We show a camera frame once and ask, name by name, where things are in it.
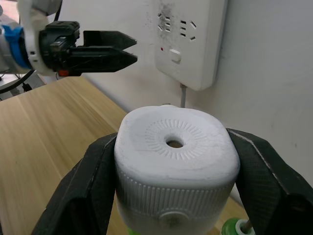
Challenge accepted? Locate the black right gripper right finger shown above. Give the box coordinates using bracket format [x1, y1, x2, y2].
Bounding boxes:
[226, 127, 313, 235]

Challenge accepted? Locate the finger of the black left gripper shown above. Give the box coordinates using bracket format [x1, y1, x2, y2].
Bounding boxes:
[68, 46, 138, 73]
[82, 30, 138, 50]

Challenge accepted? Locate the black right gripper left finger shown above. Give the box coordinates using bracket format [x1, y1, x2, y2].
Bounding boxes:
[31, 131, 118, 235]

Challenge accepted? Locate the white mosquito repellent heater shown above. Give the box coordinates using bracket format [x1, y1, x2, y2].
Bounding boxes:
[113, 104, 241, 235]

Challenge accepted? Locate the green liquid bottle with wick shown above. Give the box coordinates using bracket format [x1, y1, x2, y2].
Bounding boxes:
[220, 217, 257, 235]

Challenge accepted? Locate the white power strip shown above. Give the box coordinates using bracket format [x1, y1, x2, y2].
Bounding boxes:
[153, 0, 229, 92]

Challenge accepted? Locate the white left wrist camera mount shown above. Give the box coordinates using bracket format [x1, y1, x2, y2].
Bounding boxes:
[17, 0, 63, 77]

